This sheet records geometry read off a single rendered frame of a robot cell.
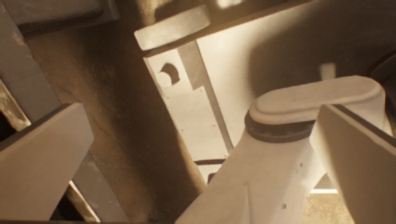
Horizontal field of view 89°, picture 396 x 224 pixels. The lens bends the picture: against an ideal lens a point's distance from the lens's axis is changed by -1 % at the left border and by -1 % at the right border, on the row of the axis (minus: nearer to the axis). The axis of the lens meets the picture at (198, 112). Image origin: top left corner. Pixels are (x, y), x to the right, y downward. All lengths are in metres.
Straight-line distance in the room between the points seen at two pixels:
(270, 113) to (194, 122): 0.26
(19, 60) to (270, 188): 0.41
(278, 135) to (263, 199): 0.11
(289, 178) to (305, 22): 0.30
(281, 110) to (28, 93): 0.40
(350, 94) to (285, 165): 0.15
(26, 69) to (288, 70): 0.48
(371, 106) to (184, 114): 0.40
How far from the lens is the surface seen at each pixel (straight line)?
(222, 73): 0.51
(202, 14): 0.53
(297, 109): 0.37
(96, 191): 0.51
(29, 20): 0.60
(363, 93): 0.39
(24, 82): 0.41
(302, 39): 0.48
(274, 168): 0.33
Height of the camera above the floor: 0.64
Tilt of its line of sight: 54 degrees down
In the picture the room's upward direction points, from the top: 152 degrees counter-clockwise
